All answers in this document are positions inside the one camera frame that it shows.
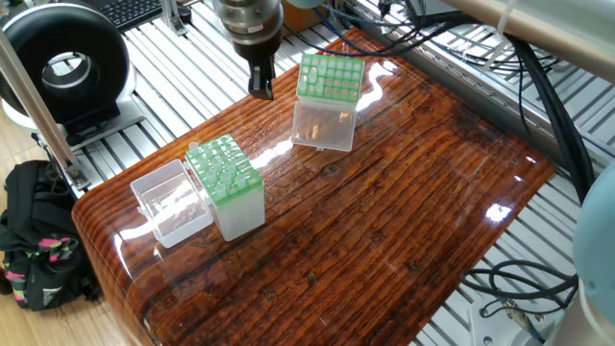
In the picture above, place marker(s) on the black round device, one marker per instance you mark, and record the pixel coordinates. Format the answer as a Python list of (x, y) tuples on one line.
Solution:
[(96, 58)]

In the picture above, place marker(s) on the black keyboard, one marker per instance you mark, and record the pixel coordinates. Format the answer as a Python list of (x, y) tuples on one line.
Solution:
[(130, 12)]

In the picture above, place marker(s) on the aluminium bracket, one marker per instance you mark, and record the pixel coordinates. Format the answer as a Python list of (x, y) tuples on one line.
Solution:
[(176, 17)]

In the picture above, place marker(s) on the black backpack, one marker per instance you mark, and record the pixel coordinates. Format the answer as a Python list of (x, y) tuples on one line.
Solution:
[(38, 221)]

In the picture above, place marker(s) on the aluminium frame post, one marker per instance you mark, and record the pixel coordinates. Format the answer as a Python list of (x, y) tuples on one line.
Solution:
[(38, 111)]

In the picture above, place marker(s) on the clear tip box with tips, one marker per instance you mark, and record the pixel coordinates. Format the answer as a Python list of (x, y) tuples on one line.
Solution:
[(322, 130)]

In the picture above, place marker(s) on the glossy brown wooden board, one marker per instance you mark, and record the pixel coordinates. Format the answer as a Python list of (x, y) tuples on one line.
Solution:
[(384, 221)]

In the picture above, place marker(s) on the clear tip box green rack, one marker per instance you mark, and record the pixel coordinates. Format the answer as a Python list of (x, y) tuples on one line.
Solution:
[(240, 219)]

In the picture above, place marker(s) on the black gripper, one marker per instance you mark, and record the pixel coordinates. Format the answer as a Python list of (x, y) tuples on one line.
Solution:
[(261, 54)]

